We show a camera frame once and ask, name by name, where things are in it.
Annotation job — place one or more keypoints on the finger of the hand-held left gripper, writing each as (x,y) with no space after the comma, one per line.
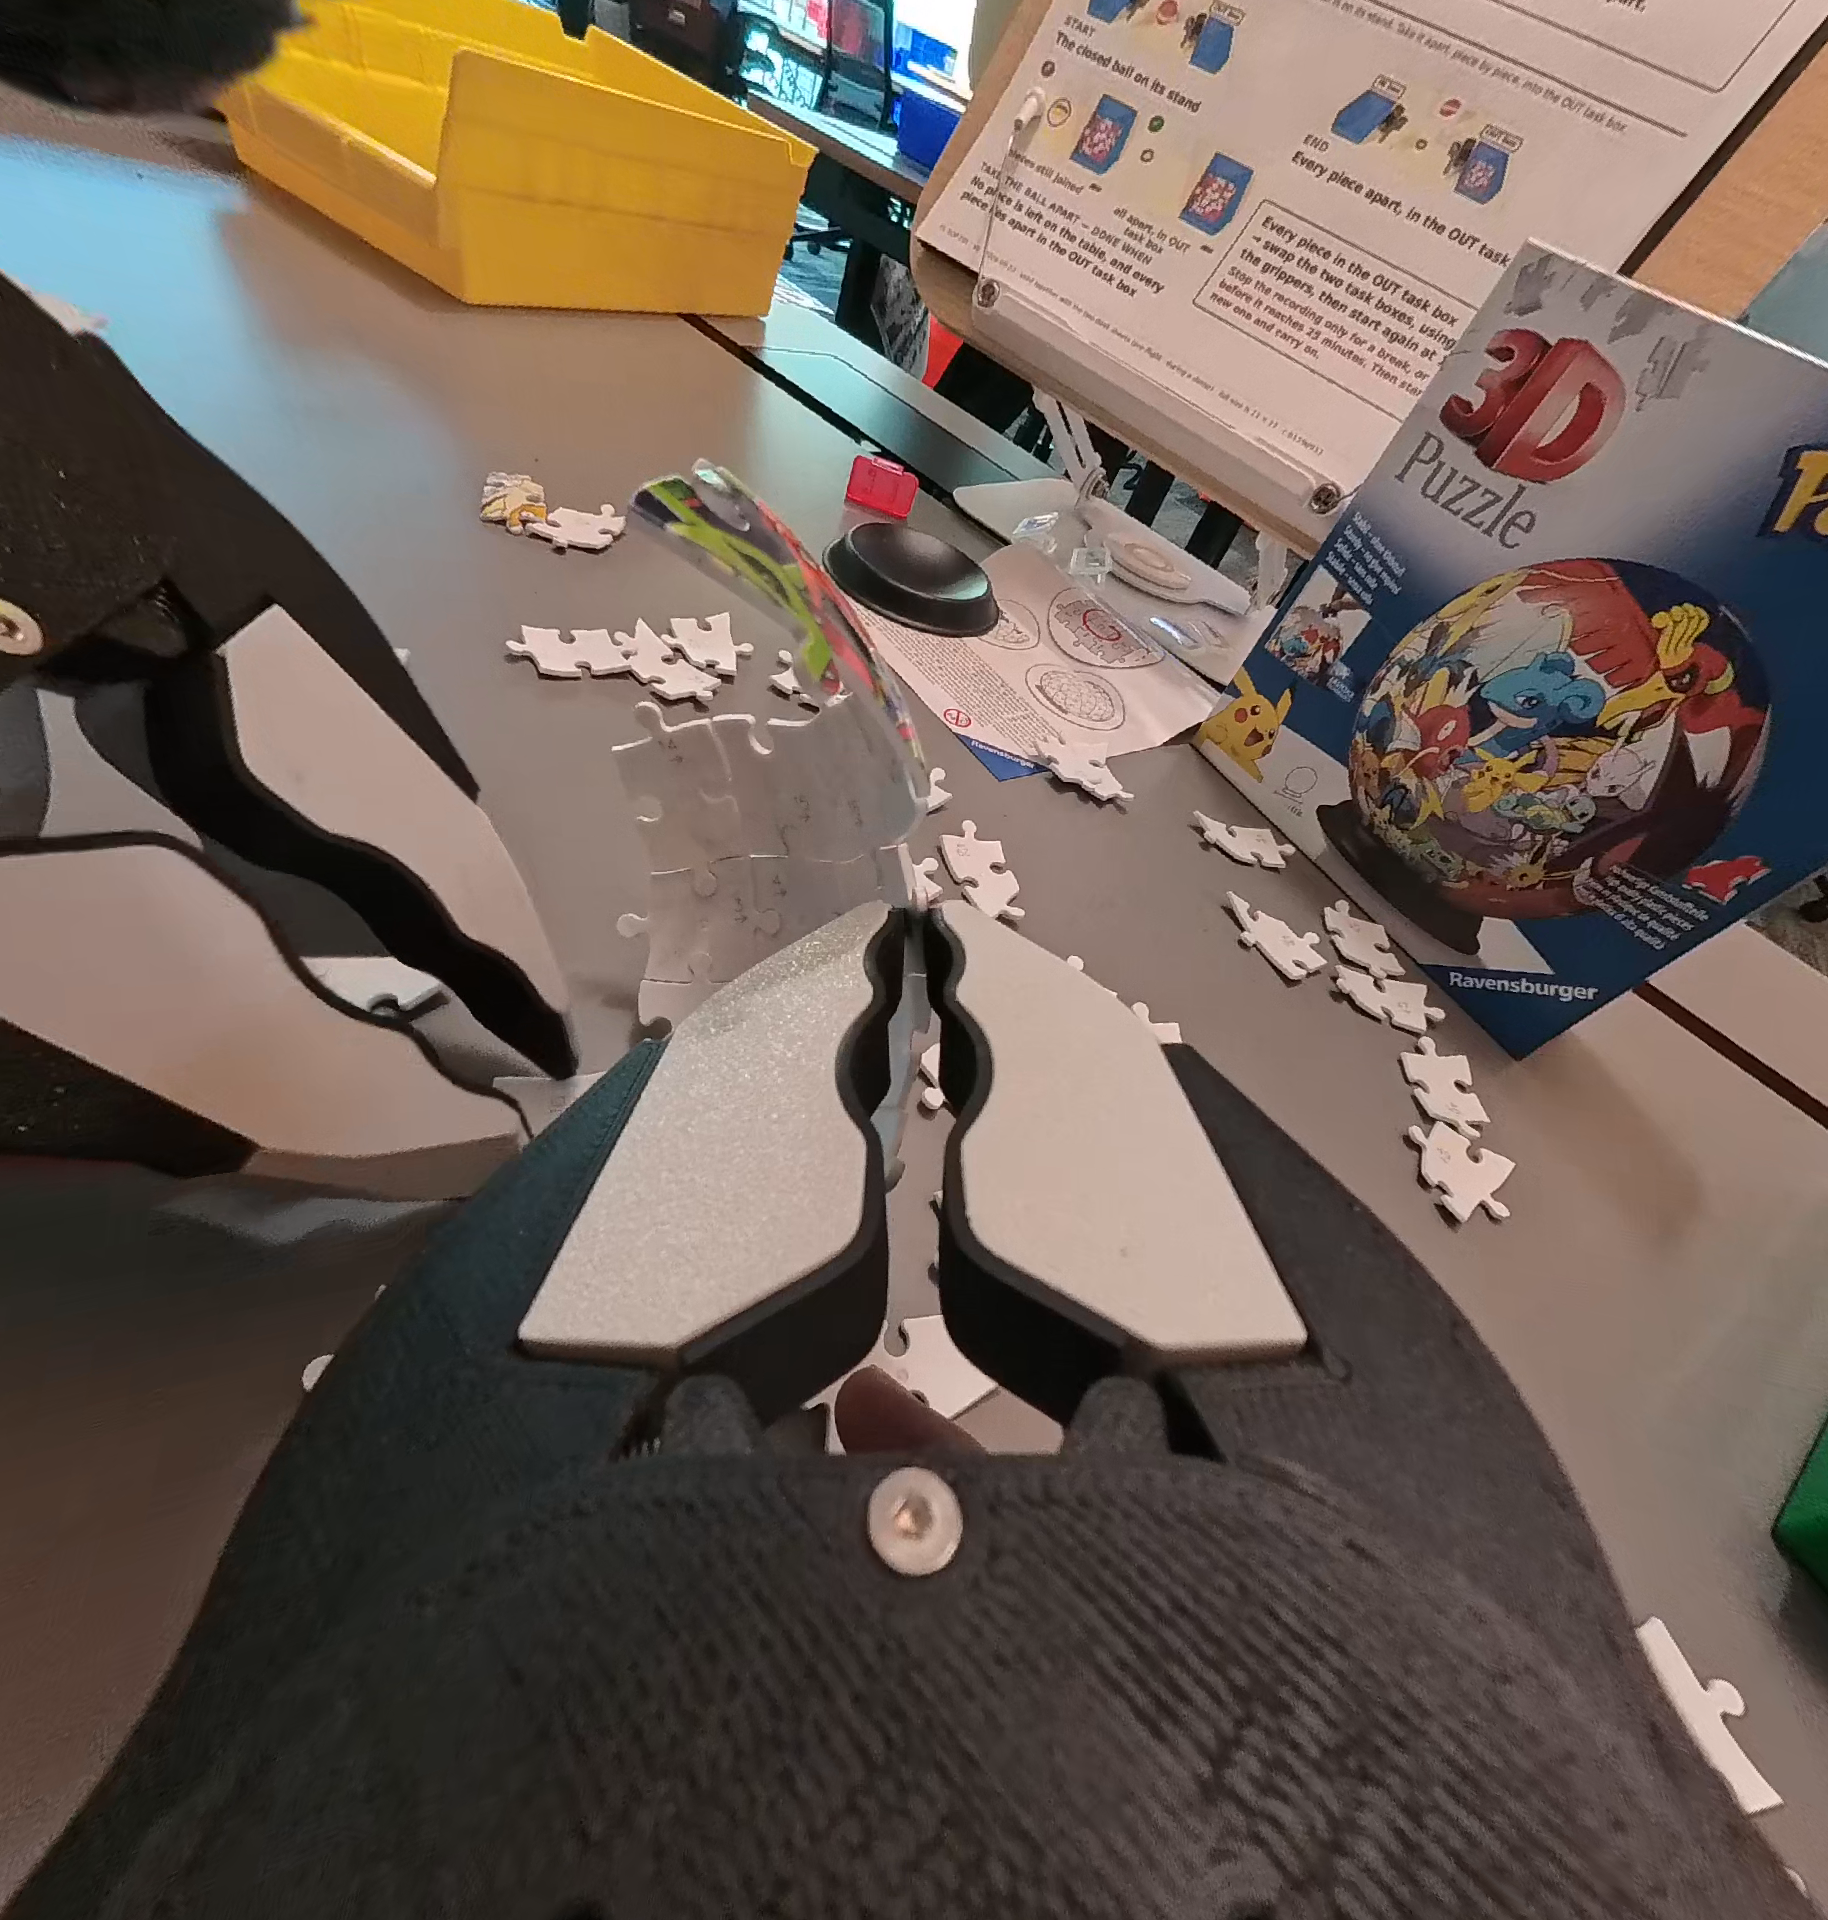
(134,945)
(389,780)

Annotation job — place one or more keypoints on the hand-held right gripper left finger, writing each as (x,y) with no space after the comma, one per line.
(703,1201)

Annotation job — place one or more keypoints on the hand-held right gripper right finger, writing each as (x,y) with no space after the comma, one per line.
(1123,1201)

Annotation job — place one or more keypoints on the white puzzle pieces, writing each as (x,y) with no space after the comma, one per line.
(591,649)

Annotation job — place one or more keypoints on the assembled curved puzzle ball section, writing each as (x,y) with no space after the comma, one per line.
(734,810)

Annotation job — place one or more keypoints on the yellow printed puzzle piece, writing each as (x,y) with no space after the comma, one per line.
(513,499)

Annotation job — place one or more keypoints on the black round ball stand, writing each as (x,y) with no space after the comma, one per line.
(913,577)

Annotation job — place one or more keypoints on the blue puzzle box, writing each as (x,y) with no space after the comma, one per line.
(1528,720)

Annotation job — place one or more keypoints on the person's right hand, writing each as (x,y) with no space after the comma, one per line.
(892,1417)

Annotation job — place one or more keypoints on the white printed instruction leaflet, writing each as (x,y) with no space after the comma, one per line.
(1004,660)

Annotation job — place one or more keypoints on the yellow plastic bin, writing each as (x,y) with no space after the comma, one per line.
(553,195)

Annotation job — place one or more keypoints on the small red block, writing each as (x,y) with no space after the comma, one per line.
(882,488)

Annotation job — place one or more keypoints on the white folding stand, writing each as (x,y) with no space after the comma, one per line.
(1138,563)

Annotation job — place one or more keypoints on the instruction sheet on clipboard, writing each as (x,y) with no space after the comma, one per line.
(1754,181)

